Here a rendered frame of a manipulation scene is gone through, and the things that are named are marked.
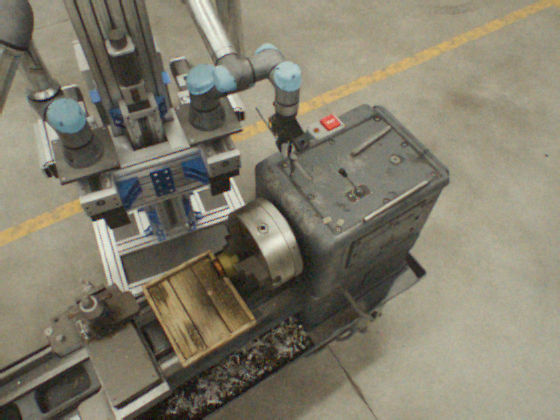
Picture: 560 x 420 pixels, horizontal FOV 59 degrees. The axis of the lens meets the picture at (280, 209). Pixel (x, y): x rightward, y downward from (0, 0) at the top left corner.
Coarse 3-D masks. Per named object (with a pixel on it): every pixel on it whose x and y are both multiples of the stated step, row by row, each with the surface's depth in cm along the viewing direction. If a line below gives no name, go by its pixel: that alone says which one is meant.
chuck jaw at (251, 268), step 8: (240, 264) 170; (248, 264) 170; (256, 264) 170; (240, 272) 169; (248, 272) 168; (256, 272) 168; (264, 272) 168; (248, 280) 170; (256, 280) 169; (264, 280) 167; (272, 280) 167
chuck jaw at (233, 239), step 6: (234, 216) 171; (228, 222) 170; (234, 222) 168; (228, 228) 170; (234, 228) 168; (240, 228) 170; (228, 234) 172; (234, 234) 169; (240, 234) 170; (228, 240) 169; (234, 240) 170; (240, 240) 171; (246, 240) 172; (228, 246) 170; (234, 246) 170; (240, 246) 171; (246, 246) 172; (228, 252) 170; (234, 252) 171
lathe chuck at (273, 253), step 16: (240, 208) 172; (256, 208) 168; (240, 224) 168; (256, 224) 163; (272, 224) 164; (256, 240) 161; (272, 240) 162; (256, 256) 170; (272, 256) 162; (288, 256) 165; (272, 272) 164; (288, 272) 168; (272, 288) 172
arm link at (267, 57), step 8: (264, 48) 145; (272, 48) 145; (256, 56) 143; (264, 56) 143; (272, 56) 143; (280, 56) 144; (256, 64) 142; (264, 64) 142; (272, 64) 142; (256, 72) 142; (264, 72) 143; (256, 80) 144
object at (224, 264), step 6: (216, 258) 172; (222, 258) 169; (228, 258) 169; (234, 258) 171; (210, 264) 171; (216, 264) 168; (222, 264) 168; (228, 264) 169; (234, 264) 170; (216, 270) 168; (222, 270) 168; (228, 270) 169; (234, 270) 170; (216, 276) 173; (222, 276) 169; (228, 276) 170
